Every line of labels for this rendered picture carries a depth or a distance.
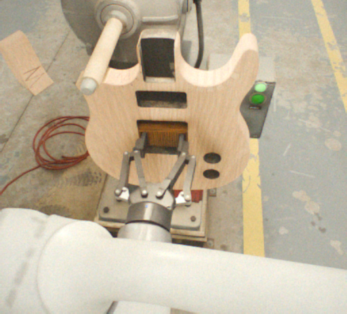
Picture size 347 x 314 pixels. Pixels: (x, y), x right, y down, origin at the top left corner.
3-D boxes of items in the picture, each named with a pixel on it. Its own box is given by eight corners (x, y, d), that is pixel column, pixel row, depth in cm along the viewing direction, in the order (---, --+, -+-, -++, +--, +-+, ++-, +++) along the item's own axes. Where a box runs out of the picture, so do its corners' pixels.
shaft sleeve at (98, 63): (104, 27, 68) (110, 15, 66) (118, 35, 69) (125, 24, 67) (77, 85, 56) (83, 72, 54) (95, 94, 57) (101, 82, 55)
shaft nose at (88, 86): (80, 85, 56) (85, 76, 55) (93, 91, 57) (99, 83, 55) (76, 93, 55) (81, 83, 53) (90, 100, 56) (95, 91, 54)
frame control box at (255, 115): (188, 91, 113) (191, 20, 93) (253, 96, 111) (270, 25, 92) (181, 148, 97) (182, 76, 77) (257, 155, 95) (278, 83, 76)
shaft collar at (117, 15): (101, 22, 69) (110, 5, 66) (122, 34, 71) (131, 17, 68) (99, 28, 68) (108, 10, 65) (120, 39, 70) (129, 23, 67)
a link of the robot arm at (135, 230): (171, 280, 54) (175, 245, 58) (169, 257, 48) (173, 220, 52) (116, 274, 55) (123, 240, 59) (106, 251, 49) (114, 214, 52)
